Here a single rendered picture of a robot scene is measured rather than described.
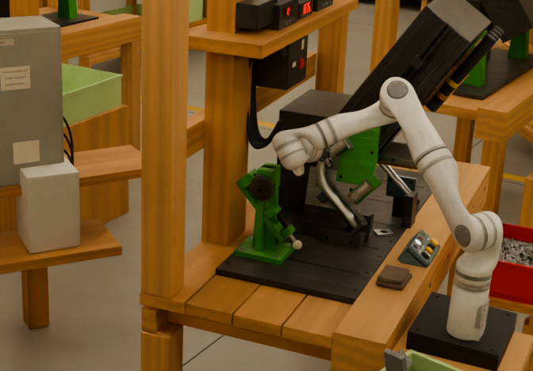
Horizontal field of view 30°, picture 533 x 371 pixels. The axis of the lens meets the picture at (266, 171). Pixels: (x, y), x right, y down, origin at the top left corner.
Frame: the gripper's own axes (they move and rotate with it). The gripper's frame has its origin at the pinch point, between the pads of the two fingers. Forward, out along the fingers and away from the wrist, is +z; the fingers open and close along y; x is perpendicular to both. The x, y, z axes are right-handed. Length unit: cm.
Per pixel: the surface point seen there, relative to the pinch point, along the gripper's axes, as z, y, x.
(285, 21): -0.1, 37.3, -11.9
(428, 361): -50, -63, -5
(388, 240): 24.6, -31.0, 6.8
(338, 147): 14.9, 0.2, 0.7
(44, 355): 69, 13, 166
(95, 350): 81, 3, 152
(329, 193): 14.9, -9.6, 11.2
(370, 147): 18.4, -5.1, -6.6
